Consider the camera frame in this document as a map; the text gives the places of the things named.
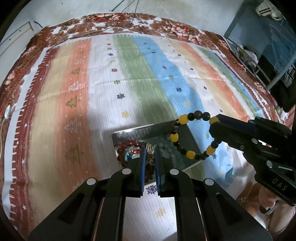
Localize yellow and dark bead bracelet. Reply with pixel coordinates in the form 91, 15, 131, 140
169, 110, 222, 161

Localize striped colourful cloth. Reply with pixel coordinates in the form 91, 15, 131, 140
3, 34, 267, 238

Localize red bead bracelet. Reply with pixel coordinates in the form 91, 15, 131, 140
117, 139, 147, 168

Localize metal bed frame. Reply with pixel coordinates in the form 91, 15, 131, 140
227, 39, 278, 91

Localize red floral bedsheet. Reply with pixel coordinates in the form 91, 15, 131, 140
1, 13, 283, 240

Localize turquoise bead bracelet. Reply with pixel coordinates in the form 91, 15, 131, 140
124, 148, 142, 161

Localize white controller with cord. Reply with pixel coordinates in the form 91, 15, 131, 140
1, 105, 11, 143

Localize person hand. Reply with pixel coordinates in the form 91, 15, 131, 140
259, 186, 295, 236

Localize black cable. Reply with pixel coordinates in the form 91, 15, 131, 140
33, 0, 149, 38

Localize jewelry box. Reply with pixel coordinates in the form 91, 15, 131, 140
111, 121, 205, 181

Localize small gold earring piece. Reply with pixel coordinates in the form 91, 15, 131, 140
144, 143, 155, 183

